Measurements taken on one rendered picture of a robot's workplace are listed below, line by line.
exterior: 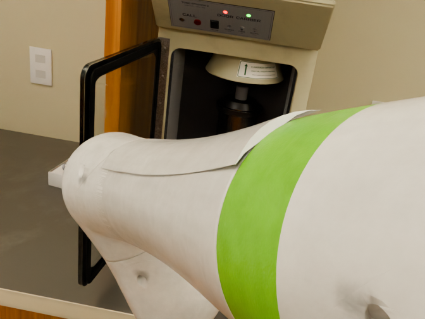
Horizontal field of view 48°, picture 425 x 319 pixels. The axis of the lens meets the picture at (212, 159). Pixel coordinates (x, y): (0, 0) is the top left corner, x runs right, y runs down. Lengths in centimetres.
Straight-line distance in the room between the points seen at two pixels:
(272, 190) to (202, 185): 6
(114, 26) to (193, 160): 70
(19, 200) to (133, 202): 96
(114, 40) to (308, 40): 36
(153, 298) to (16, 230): 70
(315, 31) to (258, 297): 77
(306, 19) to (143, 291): 57
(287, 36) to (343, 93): 56
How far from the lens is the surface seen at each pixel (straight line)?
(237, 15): 89
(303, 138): 18
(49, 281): 100
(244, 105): 107
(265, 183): 17
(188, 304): 50
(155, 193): 28
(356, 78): 145
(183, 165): 26
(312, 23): 89
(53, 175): 131
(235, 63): 101
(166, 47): 100
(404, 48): 145
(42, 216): 120
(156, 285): 49
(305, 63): 98
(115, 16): 93
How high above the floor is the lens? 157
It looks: 24 degrees down
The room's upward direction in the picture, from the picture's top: 8 degrees clockwise
